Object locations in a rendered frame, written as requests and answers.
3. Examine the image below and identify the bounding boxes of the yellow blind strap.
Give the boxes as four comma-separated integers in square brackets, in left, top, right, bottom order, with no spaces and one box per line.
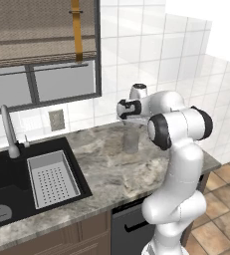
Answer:
[68,0,85,64]

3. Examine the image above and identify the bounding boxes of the brown woven window blind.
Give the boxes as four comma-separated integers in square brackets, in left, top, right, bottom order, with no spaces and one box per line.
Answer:
[0,0,98,70]

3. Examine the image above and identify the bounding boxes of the grey wall outlet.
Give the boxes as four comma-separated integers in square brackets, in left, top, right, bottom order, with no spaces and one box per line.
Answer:
[48,109,67,132]

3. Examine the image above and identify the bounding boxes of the dark-framed window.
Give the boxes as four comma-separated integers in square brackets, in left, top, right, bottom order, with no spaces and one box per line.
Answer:
[0,0,103,118]

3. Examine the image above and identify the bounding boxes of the small grey sink sprayer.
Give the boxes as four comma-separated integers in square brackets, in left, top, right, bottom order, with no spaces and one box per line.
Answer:
[23,133,31,148]

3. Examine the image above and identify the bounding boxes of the black sink basin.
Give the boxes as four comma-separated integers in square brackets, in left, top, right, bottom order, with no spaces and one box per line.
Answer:
[0,135,94,233]

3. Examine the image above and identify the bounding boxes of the grey perforated drain basket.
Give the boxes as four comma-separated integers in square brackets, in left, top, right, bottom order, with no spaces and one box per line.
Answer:
[26,149,83,210]

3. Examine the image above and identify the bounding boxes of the clear glass cup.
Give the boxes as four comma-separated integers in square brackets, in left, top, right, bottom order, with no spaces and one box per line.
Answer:
[122,122,141,154]

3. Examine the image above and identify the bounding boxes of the dark grey dishwasher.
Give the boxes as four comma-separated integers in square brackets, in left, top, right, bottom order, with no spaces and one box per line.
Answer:
[111,195,158,255]

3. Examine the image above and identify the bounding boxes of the brown wooden cupboard door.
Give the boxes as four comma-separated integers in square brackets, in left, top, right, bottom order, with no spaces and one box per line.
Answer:
[50,232,113,255]

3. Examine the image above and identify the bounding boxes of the black dishwasher handle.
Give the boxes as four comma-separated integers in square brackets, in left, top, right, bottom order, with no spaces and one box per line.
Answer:
[123,220,154,234]

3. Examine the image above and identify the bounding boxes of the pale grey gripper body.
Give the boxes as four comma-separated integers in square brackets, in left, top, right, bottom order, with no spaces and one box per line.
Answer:
[116,113,150,127]

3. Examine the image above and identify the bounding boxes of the brown wooden drawer front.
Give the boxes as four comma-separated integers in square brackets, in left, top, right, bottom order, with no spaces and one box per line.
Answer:
[0,210,112,255]

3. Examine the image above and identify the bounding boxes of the grey curved faucet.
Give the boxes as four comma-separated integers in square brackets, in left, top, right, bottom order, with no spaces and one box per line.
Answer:
[0,104,22,159]

